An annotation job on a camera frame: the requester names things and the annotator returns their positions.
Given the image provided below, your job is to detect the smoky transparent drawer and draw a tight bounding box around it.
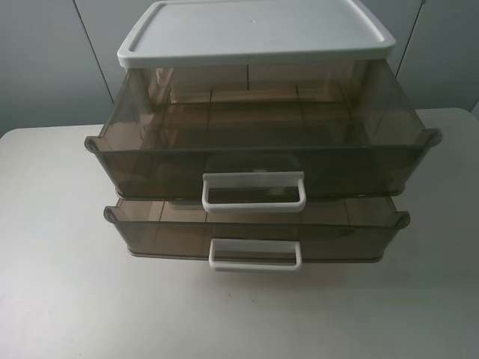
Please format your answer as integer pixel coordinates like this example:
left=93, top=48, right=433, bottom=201
left=85, top=60, right=442, bottom=204
left=103, top=197, right=410, bottom=272

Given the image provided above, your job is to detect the white plastic drawer cabinet frame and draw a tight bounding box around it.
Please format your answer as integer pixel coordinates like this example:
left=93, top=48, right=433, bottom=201
left=117, top=1, right=395, bottom=82

